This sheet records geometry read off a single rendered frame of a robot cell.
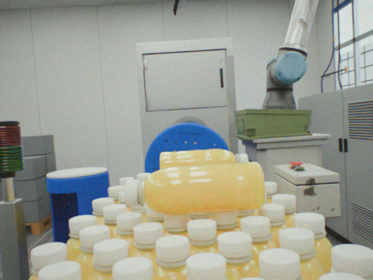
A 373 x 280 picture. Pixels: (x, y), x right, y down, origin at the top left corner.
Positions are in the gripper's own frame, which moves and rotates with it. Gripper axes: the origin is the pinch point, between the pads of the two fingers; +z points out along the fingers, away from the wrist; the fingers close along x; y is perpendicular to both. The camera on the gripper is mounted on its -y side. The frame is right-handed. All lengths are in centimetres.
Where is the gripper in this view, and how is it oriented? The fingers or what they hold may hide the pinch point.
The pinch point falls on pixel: (173, 8)
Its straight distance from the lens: 147.3
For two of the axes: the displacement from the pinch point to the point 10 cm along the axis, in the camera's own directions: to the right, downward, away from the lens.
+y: 9.7, 2.5, 0.6
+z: -2.4, 9.7, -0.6
